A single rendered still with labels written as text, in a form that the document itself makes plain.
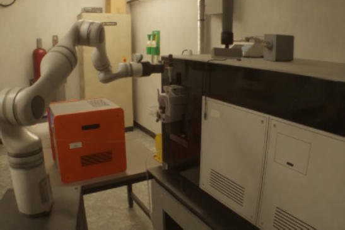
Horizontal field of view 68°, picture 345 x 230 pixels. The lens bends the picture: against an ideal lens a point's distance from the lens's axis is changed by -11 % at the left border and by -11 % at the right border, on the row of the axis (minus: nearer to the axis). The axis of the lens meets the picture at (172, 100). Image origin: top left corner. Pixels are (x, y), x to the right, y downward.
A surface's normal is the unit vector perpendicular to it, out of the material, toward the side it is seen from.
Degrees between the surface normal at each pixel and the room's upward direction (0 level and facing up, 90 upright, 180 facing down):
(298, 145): 90
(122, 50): 90
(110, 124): 90
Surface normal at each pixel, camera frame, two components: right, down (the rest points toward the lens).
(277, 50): 0.51, 0.18
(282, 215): -0.86, 0.11
